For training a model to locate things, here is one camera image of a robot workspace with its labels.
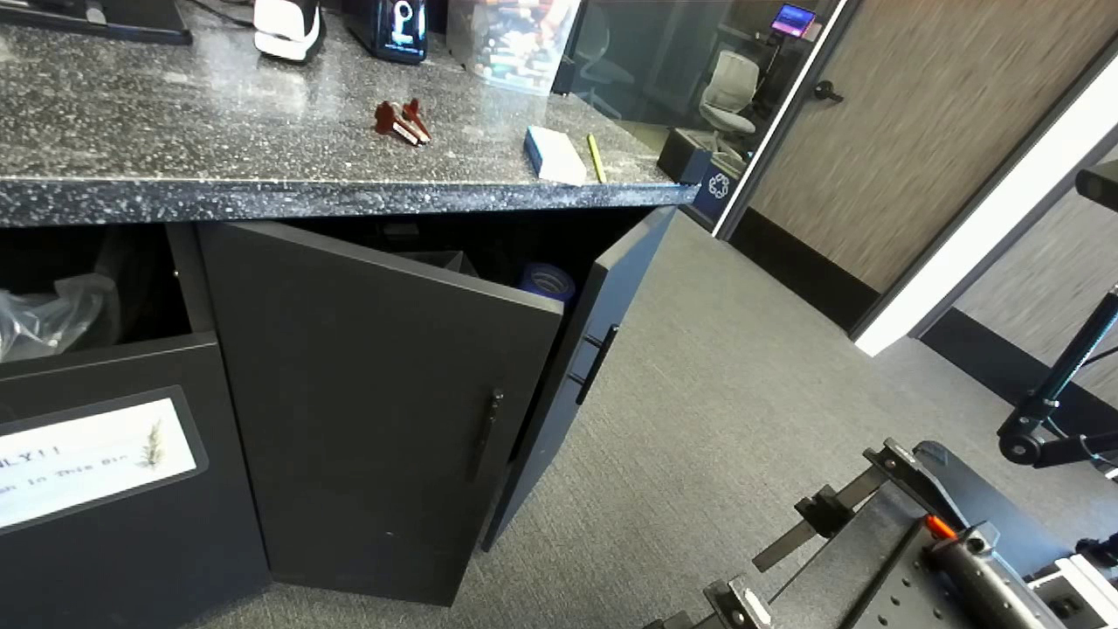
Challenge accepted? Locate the brown wooden door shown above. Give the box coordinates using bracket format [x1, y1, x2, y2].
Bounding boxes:
[744, 0, 1118, 294]

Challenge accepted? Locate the black metal bar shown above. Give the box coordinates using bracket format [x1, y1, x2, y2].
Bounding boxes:
[748, 458, 921, 574]

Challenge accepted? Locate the orange tipped clamp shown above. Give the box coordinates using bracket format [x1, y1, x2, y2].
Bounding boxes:
[919, 511, 1062, 629]

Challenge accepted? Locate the blue round object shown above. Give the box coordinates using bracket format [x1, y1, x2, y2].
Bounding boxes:
[518, 257, 581, 306]

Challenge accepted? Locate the blue bin white logo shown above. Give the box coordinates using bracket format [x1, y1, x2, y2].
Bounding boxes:
[678, 144, 739, 229]

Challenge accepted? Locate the black long door handle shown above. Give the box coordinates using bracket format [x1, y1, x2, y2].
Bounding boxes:
[467, 385, 506, 481]

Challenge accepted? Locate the black perforated table plate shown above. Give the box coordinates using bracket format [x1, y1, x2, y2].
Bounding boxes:
[649, 441, 1118, 629]

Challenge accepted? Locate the grey office chair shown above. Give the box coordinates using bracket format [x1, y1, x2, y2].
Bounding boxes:
[694, 45, 763, 140]

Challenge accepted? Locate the black short door handle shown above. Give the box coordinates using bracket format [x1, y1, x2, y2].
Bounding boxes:
[568, 324, 620, 407]

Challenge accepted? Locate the computer monitor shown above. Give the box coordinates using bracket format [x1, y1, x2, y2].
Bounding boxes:
[770, 4, 825, 45]

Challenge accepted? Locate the clear plastic container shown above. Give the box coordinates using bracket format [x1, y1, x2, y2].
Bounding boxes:
[449, 0, 582, 84]

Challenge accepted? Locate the white desktop device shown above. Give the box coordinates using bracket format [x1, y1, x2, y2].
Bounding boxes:
[252, 0, 325, 67]

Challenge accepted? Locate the small red tool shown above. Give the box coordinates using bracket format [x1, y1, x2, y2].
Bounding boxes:
[370, 97, 421, 151]
[400, 94, 433, 145]

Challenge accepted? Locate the black camera stand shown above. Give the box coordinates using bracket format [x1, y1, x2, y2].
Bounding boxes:
[997, 288, 1118, 481]

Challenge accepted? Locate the clear plastic bin bag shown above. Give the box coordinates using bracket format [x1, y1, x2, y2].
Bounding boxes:
[0, 272, 119, 362]

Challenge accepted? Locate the dark counter cabinet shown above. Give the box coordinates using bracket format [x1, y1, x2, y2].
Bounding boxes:
[0, 171, 702, 629]

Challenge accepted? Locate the yellow pencil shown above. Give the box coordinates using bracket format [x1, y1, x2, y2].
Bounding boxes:
[582, 131, 613, 186]

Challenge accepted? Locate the white paper label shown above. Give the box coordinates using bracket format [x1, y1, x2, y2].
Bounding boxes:
[0, 393, 202, 533]

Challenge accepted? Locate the dark box device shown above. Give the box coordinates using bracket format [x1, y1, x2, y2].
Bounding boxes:
[347, 0, 433, 67]

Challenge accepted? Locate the open dark cabinet door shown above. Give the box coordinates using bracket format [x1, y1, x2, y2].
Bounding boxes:
[192, 220, 568, 609]

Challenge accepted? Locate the white blue eraser box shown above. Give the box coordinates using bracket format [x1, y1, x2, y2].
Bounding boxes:
[521, 121, 589, 188]

